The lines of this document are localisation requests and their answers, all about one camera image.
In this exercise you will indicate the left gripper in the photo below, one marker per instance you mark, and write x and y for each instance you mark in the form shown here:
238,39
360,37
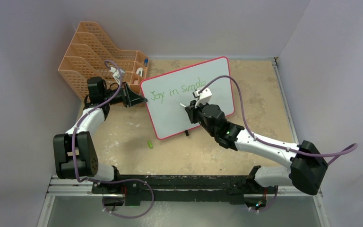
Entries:
129,98

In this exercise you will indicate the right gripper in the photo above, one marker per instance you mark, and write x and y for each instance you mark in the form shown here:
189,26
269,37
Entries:
192,110

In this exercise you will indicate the pink framed whiteboard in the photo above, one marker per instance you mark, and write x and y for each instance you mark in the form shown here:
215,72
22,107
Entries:
166,91

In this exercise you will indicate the green marker cap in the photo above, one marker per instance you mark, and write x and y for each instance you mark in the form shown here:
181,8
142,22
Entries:
150,144

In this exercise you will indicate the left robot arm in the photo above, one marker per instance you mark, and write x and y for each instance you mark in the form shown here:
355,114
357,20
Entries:
74,153

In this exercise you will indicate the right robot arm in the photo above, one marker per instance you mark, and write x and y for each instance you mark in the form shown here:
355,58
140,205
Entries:
301,165

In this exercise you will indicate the white stapler in organizer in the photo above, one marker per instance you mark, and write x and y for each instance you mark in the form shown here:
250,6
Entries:
140,71

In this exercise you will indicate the orange plastic file organizer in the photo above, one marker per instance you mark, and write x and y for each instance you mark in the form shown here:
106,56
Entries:
91,52

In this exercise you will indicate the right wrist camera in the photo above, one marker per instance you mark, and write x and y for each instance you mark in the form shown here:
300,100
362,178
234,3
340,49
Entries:
202,96

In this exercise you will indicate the aluminium base frame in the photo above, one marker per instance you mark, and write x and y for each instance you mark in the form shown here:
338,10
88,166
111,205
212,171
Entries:
131,190

